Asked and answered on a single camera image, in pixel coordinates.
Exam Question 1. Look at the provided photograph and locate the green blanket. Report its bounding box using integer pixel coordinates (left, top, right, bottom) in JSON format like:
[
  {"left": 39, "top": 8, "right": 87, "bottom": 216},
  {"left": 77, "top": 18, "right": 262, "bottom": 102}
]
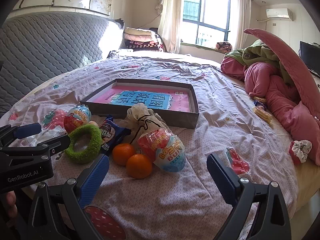
[{"left": 224, "top": 39, "right": 294, "bottom": 85}]

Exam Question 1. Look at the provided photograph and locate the blue cookie packet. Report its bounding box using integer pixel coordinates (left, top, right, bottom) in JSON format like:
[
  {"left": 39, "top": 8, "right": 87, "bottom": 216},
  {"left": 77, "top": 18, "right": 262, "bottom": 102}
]
[{"left": 99, "top": 115, "right": 132, "bottom": 155}]

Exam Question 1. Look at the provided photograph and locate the pink quilt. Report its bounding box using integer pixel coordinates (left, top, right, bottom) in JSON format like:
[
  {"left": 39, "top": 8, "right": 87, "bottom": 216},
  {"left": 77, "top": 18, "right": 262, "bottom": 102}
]
[{"left": 221, "top": 55, "right": 320, "bottom": 165}]

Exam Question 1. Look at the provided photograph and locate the orange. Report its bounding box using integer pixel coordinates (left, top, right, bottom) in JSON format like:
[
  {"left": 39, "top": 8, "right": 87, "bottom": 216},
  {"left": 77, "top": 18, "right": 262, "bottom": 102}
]
[
  {"left": 112, "top": 143, "right": 137, "bottom": 166},
  {"left": 126, "top": 154, "right": 153, "bottom": 179}
]

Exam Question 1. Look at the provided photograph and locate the strawberry print bed sheet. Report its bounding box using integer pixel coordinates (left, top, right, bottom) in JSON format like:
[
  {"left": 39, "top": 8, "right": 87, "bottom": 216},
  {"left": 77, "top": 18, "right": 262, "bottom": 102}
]
[{"left": 0, "top": 50, "right": 300, "bottom": 240}]

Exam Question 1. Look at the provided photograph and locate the dark patterned folded blanket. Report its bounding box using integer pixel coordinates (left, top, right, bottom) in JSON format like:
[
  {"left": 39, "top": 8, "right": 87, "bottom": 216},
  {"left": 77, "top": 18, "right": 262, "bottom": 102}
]
[{"left": 124, "top": 40, "right": 164, "bottom": 52}]

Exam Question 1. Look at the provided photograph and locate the pink folded blanket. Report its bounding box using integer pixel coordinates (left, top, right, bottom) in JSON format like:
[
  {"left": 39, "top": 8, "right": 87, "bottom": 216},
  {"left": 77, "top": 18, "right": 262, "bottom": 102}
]
[{"left": 124, "top": 34, "right": 160, "bottom": 43}]

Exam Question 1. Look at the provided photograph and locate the egg toy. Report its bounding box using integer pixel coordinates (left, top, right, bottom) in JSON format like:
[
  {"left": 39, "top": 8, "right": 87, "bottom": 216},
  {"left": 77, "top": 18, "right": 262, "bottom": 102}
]
[
  {"left": 137, "top": 127, "right": 187, "bottom": 173},
  {"left": 63, "top": 104, "right": 92, "bottom": 133}
]

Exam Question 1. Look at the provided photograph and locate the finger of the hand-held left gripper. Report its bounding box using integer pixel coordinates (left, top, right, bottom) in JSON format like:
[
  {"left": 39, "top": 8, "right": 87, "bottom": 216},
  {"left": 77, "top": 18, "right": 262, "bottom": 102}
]
[
  {"left": 0, "top": 122, "right": 42, "bottom": 145},
  {"left": 0, "top": 134, "right": 71, "bottom": 157}
]

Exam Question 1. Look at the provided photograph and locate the sheer mesh drawstring pouch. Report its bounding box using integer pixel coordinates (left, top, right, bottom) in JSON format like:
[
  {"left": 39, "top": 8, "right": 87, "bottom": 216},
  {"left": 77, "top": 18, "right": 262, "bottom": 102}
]
[{"left": 119, "top": 103, "right": 170, "bottom": 147}]

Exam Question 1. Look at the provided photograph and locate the white air conditioner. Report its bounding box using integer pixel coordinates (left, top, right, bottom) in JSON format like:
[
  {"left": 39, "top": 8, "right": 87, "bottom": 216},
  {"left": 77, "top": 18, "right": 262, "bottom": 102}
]
[{"left": 265, "top": 7, "right": 293, "bottom": 22}]

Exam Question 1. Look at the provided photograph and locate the grey cardboard box tray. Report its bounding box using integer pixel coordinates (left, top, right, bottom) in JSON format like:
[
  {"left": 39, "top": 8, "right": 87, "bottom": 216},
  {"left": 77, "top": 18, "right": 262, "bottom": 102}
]
[{"left": 80, "top": 78, "right": 200, "bottom": 130}]

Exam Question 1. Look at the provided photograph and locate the green window sill cushion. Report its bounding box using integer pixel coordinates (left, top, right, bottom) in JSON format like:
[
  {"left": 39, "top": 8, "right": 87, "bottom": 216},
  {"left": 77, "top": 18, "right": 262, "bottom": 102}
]
[{"left": 181, "top": 42, "right": 225, "bottom": 53}]

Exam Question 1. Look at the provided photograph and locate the floral folded blanket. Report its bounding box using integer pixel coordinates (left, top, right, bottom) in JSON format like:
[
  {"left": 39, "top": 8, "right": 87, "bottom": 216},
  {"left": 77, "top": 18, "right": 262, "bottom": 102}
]
[{"left": 216, "top": 42, "right": 233, "bottom": 53}]

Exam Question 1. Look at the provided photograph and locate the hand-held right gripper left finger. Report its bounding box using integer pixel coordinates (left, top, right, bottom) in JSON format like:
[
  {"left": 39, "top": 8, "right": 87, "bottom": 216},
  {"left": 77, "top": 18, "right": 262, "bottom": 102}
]
[{"left": 26, "top": 154, "right": 110, "bottom": 240}]

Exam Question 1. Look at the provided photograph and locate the dark framed window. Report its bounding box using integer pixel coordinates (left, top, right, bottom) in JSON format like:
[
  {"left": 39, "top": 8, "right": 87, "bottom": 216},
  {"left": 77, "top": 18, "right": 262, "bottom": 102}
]
[{"left": 182, "top": 0, "right": 232, "bottom": 48}]

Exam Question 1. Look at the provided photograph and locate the red and white scrunchie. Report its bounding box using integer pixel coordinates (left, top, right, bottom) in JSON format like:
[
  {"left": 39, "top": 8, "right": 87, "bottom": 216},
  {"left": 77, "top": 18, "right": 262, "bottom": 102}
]
[{"left": 289, "top": 140, "right": 313, "bottom": 165}]

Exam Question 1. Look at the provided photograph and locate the person's left hand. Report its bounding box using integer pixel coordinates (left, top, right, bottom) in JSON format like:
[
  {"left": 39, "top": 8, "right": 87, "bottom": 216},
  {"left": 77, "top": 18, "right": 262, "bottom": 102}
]
[{"left": 5, "top": 191, "right": 19, "bottom": 219}]

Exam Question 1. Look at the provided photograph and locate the green fuzzy ring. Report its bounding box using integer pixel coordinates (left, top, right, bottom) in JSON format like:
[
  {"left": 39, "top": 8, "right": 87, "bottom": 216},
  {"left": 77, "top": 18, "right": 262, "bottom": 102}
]
[{"left": 64, "top": 124, "right": 103, "bottom": 165}]

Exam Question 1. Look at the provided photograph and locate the cream folded blanket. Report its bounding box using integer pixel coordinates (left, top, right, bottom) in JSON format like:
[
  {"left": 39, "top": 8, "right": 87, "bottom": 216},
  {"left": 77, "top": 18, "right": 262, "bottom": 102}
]
[{"left": 124, "top": 27, "right": 155, "bottom": 36}]

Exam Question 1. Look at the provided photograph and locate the black television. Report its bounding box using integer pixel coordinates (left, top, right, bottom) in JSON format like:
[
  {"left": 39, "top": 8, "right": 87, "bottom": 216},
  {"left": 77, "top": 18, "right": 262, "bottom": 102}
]
[{"left": 299, "top": 41, "right": 320, "bottom": 78}]

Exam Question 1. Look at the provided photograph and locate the grey quilted headboard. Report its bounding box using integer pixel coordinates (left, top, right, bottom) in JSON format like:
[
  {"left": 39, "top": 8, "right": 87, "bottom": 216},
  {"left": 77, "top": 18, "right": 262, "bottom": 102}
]
[{"left": 0, "top": 11, "right": 125, "bottom": 118}]

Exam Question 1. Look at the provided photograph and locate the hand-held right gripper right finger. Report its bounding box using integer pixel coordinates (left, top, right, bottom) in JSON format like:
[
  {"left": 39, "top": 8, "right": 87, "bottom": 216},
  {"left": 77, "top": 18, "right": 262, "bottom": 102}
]
[{"left": 206, "top": 153, "right": 292, "bottom": 240}]

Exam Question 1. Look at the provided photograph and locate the cream curtain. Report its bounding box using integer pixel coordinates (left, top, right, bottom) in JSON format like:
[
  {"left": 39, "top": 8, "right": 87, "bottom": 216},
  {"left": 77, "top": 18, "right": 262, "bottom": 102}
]
[
  {"left": 235, "top": 0, "right": 252, "bottom": 52},
  {"left": 159, "top": 0, "right": 185, "bottom": 54}
]

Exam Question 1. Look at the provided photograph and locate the yellow wafer snack packet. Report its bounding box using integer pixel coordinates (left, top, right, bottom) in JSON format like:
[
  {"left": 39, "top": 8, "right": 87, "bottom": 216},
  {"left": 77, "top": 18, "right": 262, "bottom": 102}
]
[{"left": 252, "top": 105, "right": 273, "bottom": 123}]

